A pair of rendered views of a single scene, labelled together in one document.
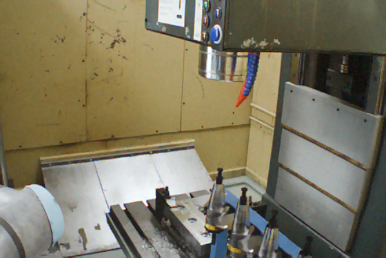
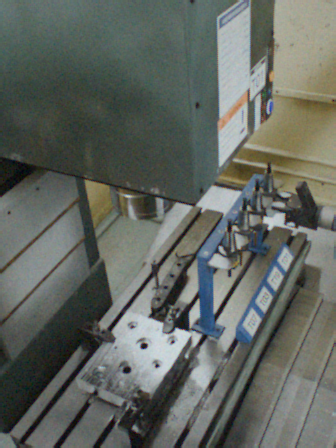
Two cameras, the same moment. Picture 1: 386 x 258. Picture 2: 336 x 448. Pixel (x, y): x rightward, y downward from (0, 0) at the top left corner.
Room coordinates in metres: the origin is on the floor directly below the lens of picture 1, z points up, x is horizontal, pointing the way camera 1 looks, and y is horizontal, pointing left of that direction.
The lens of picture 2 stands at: (1.66, 0.86, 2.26)
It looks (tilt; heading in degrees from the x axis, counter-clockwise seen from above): 38 degrees down; 239
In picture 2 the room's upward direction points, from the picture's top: 6 degrees counter-clockwise
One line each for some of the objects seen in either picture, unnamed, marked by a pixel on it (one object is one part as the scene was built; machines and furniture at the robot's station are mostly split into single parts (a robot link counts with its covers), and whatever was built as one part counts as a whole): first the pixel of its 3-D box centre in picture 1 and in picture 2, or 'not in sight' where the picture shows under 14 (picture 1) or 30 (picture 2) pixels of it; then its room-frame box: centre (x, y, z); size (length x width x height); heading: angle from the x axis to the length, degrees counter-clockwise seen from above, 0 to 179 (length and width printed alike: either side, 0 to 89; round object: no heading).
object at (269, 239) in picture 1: (269, 239); (256, 197); (0.70, -0.17, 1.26); 0.04 x 0.04 x 0.07
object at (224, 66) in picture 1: (227, 55); (142, 180); (1.15, -0.08, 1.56); 0.16 x 0.16 x 0.12
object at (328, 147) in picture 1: (320, 164); (35, 258); (1.35, -0.48, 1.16); 0.48 x 0.05 x 0.51; 27
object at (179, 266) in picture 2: not in sight; (169, 287); (0.97, -0.30, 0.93); 0.26 x 0.05 x 0.06; 32
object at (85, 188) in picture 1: (141, 203); not in sight; (1.73, 0.23, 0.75); 0.89 x 0.67 x 0.26; 117
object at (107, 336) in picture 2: (249, 213); (97, 337); (1.30, -0.22, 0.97); 0.13 x 0.03 x 0.15; 117
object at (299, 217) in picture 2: not in sight; (303, 213); (0.54, -0.11, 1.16); 0.12 x 0.08 x 0.09; 118
